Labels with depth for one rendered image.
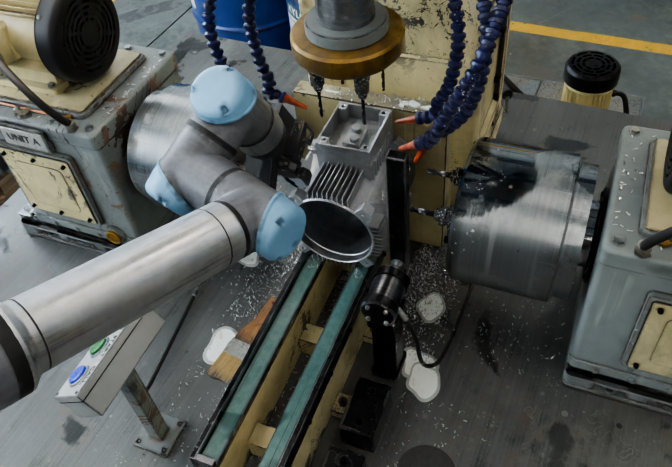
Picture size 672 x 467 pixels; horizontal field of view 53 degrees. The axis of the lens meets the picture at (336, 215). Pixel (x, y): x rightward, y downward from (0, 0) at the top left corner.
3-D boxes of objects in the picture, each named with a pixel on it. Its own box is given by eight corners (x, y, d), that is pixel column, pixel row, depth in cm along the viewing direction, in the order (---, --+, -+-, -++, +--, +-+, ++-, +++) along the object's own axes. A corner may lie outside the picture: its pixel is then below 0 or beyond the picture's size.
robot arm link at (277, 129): (265, 152, 91) (213, 141, 94) (276, 162, 96) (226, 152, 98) (281, 101, 93) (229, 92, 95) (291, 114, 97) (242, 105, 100)
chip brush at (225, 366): (267, 295, 137) (266, 293, 136) (287, 304, 135) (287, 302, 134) (205, 375, 125) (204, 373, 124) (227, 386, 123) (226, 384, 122)
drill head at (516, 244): (435, 199, 135) (439, 98, 117) (654, 245, 123) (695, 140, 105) (397, 294, 120) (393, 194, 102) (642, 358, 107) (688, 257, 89)
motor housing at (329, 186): (328, 185, 140) (319, 112, 127) (416, 203, 134) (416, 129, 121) (289, 255, 128) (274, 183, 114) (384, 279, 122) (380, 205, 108)
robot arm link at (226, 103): (170, 104, 84) (209, 49, 85) (209, 135, 94) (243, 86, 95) (216, 133, 81) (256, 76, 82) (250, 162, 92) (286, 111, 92)
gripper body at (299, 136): (317, 135, 108) (294, 105, 97) (302, 185, 107) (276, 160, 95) (275, 127, 111) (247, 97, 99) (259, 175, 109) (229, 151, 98)
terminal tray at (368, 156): (341, 131, 128) (338, 100, 123) (394, 141, 125) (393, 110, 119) (317, 172, 120) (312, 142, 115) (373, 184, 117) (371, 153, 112)
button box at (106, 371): (142, 325, 109) (119, 304, 107) (167, 320, 104) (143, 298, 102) (78, 417, 98) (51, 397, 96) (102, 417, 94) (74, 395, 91)
